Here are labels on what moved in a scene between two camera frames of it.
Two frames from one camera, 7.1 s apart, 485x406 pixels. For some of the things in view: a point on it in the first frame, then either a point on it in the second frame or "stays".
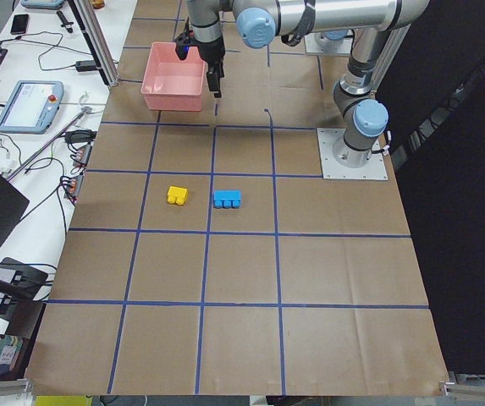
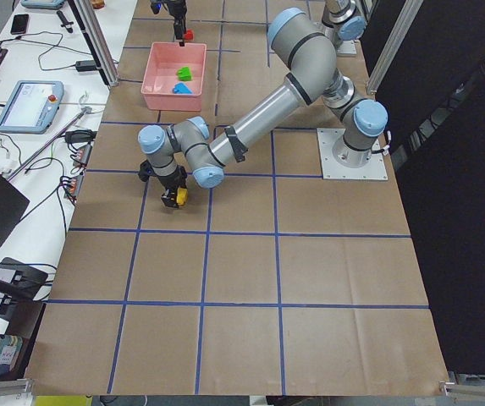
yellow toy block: x=177 y=195 stays
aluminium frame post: x=98 y=41 stays
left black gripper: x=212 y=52 -> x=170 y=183
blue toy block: x=227 y=199 -> x=181 y=88
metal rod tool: x=49 y=142 stays
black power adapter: x=85 y=65 stays
